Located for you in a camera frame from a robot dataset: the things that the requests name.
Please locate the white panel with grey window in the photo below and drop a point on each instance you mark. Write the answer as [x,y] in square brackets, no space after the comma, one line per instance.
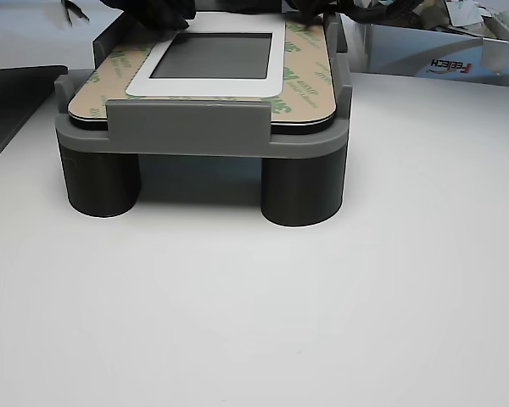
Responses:
[220,55]

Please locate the brown 3M protective film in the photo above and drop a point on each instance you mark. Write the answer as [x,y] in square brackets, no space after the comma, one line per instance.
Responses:
[309,85]

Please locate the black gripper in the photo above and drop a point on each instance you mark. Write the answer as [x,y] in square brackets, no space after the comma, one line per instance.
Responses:
[237,3]

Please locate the crumpled white film scrap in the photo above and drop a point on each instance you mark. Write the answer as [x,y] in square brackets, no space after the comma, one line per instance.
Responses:
[466,12]

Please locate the black tweezers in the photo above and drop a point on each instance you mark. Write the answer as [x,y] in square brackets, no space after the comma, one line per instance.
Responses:
[74,10]

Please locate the white FEETECH cardboard box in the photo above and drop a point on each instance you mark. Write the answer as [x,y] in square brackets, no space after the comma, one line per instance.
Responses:
[407,51]

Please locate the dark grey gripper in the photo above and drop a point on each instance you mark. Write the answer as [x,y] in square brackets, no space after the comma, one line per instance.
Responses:
[127,5]

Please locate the grey fixture stand with legs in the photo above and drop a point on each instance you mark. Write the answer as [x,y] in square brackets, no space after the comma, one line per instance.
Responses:
[186,118]

